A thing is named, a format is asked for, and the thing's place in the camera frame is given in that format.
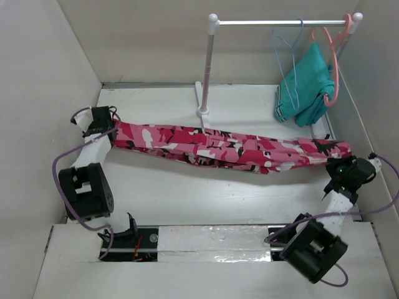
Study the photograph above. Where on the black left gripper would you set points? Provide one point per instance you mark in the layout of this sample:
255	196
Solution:
90	128

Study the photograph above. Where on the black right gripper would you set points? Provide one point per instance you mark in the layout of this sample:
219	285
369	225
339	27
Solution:
333	162

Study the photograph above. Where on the pink camouflage trousers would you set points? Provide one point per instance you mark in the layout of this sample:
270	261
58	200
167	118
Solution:
211	148

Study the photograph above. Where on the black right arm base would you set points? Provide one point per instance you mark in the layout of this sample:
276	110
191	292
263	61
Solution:
282	238

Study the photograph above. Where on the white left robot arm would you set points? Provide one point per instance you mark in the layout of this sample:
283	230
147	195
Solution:
79	174

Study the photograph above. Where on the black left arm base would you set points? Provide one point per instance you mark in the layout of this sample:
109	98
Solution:
141	247

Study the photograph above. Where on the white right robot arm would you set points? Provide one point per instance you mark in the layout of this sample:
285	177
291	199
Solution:
315	245

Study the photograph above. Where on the pink plastic hanger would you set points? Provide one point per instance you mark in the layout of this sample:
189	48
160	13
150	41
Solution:
333	69

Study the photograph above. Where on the teal garment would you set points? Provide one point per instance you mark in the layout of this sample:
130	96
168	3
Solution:
301	93

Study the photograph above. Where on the white clothes rack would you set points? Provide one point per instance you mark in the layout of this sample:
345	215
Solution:
245	63

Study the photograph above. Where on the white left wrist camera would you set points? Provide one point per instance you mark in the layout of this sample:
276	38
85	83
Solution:
82	118

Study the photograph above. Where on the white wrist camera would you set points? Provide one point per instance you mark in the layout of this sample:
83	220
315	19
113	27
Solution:
82	118
375	161

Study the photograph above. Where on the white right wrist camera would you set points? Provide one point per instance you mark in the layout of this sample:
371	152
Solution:
375	161

